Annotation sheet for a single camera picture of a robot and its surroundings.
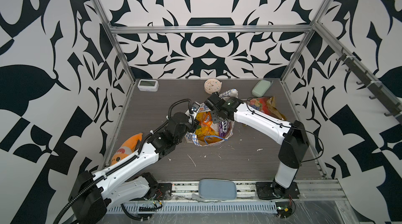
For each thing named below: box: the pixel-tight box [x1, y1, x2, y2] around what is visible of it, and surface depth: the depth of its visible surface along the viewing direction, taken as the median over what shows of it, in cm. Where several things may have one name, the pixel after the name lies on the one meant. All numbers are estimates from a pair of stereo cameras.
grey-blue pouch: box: [192, 178, 238, 201], surface depth 75 cm
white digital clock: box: [137, 79, 160, 93], surface depth 114 cm
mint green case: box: [251, 79, 274, 98], surface depth 115 cm
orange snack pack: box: [198, 110, 215, 130], surface depth 87 cm
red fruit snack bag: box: [247, 96, 284, 120], surface depth 101 cm
